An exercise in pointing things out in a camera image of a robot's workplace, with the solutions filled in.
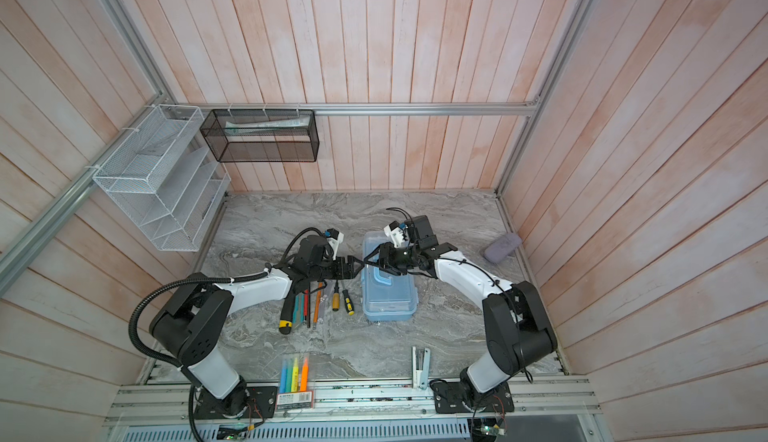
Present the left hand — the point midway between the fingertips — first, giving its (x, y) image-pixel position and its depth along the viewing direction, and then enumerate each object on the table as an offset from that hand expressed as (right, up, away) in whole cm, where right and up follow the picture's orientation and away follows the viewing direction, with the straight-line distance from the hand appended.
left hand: (356, 270), depth 90 cm
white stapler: (+18, -26, -14) cm, 34 cm away
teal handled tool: (-17, -13, -2) cm, 22 cm away
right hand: (+4, +3, -6) cm, 8 cm away
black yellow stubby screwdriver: (-2, -10, -2) cm, 10 cm away
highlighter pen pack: (-15, -27, -14) cm, 34 cm away
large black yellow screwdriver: (-21, -13, -3) cm, 25 cm away
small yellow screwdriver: (-6, -9, 0) cm, 11 cm away
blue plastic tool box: (+9, -6, -7) cm, 13 cm away
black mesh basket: (-35, +46, +14) cm, 59 cm away
